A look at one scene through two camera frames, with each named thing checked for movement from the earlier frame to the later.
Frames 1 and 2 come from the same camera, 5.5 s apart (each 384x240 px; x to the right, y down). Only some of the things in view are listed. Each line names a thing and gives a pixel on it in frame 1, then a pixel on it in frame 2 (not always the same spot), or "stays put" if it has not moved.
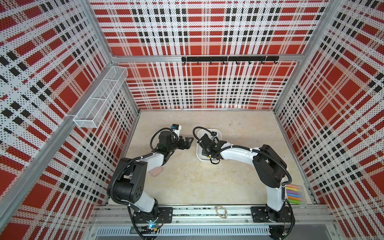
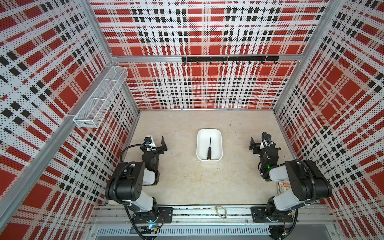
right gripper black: (204, 153) to (252, 144)
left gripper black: (187, 145) to (159, 149)
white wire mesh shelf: (93, 112) stays put
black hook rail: (232, 58) stays put
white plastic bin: (200, 134) stays put
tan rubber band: (216, 206) stays put
